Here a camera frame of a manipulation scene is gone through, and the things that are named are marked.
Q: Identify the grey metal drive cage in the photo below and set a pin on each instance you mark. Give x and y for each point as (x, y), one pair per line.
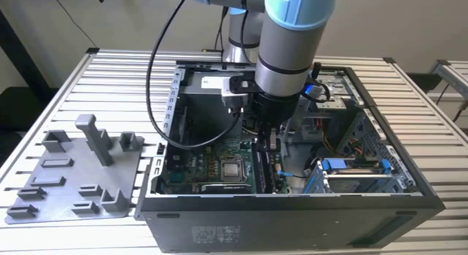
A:
(328, 104)

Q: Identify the blue drive latch bracket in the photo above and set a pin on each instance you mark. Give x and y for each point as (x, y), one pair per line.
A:
(311, 90)

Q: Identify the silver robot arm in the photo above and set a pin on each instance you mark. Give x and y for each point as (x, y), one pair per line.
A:
(288, 52)

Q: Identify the silver CPU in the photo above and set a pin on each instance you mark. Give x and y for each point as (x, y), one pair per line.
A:
(231, 170)

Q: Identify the black RAM stick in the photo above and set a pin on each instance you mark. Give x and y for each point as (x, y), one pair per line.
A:
(259, 172)
(269, 170)

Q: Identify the grey parts rack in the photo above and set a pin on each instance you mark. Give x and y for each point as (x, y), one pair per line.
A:
(84, 172)

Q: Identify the metal slat side table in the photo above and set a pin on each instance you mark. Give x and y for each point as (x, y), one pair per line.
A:
(451, 74)

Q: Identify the hard disk in blue carrier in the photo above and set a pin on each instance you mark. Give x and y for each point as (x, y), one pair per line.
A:
(332, 164)

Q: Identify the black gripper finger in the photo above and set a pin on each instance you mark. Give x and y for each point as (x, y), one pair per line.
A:
(261, 140)
(272, 140)

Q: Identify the green motherboard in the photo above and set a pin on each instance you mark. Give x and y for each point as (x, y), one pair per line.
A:
(204, 161)

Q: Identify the grey power supply unit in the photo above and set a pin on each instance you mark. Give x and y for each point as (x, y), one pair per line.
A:
(204, 112)

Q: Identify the black PC case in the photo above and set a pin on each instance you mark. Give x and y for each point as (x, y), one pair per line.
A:
(256, 227)

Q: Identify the black graphics card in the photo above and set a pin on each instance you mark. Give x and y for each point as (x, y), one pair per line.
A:
(227, 187)

